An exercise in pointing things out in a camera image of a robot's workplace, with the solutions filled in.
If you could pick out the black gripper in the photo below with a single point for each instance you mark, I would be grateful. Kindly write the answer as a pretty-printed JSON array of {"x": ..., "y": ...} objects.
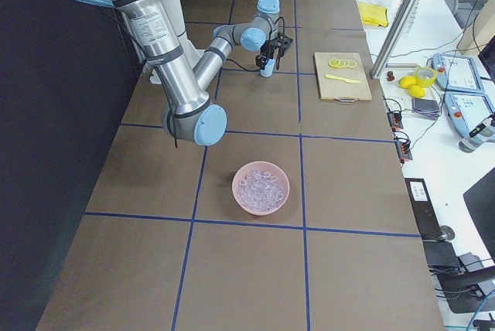
[{"x": 266, "y": 51}]

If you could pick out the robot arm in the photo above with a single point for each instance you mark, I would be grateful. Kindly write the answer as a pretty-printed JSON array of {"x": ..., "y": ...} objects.
[{"x": 193, "y": 116}]

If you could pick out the light blue paper cup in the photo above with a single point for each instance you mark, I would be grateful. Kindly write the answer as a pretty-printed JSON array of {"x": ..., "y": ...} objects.
[{"x": 266, "y": 72}]

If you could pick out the clear ice cubes pile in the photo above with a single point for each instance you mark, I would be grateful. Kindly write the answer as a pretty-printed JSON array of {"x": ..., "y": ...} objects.
[{"x": 260, "y": 191}]

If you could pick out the lemon slice nearest board centre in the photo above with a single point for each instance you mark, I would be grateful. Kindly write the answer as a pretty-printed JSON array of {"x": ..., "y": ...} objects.
[{"x": 332, "y": 63}]

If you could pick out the bamboo cutting board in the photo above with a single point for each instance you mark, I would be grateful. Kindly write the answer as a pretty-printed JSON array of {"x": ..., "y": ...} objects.
[{"x": 334, "y": 90}]

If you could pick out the lemon slice nearest board edge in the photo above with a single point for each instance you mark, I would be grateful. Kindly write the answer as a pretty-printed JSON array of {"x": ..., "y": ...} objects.
[{"x": 350, "y": 64}]

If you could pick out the yellow plastic knife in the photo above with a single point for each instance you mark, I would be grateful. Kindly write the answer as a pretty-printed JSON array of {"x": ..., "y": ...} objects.
[{"x": 343, "y": 79}]

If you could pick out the yellow cloth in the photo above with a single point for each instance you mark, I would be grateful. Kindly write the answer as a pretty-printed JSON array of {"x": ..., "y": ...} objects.
[{"x": 373, "y": 15}]

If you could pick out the pink bowl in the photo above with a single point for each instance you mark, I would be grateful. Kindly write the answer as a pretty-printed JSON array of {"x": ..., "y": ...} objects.
[{"x": 262, "y": 166}]

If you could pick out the whole yellow lemon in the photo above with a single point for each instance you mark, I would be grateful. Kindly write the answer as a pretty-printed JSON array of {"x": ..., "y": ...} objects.
[
  {"x": 416, "y": 91},
  {"x": 407, "y": 81}
]

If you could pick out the upper black orange adapter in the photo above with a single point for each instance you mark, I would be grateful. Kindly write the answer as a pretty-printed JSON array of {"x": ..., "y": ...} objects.
[{"x": 395, "y": 120}]

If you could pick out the black orange adapter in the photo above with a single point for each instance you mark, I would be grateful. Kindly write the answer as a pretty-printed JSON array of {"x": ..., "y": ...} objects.
[
  {"x": 395, "y": 120},
  {"x": 402, "y": 144}
]

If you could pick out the yellow tape roll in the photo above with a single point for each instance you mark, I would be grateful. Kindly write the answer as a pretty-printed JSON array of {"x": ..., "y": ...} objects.
[{"x": 425, "y": 76}]

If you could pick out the lower black orange adapter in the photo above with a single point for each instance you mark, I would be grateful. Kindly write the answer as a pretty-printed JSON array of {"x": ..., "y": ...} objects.
[{"x": 402, "y": 144}]

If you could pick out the purple grey notebook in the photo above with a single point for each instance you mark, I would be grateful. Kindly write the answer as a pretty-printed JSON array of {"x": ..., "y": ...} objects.
[{"x": 426, "y": 107}]

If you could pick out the upper teach pendant tablet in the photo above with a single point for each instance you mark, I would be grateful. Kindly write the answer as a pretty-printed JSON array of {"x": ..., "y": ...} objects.
[{"x": 456, "y": 72}]

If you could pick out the teach pendant tablet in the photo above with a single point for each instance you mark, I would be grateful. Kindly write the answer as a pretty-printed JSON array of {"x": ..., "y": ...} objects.
[
  {"x": 467, "y": 110},
  {"x": 456, "y": 72}
]

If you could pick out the lower teach pendant tablet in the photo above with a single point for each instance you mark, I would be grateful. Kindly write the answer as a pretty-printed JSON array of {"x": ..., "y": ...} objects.
[{"x": 467, "y": 110}]

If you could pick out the computer monitor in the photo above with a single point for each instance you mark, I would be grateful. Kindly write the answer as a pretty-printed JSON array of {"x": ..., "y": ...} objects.
[{"x": 469, "y": 285}]

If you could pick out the aluminium frame post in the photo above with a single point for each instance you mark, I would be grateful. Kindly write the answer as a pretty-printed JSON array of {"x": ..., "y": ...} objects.
[{"x": 393, "y": 36}]

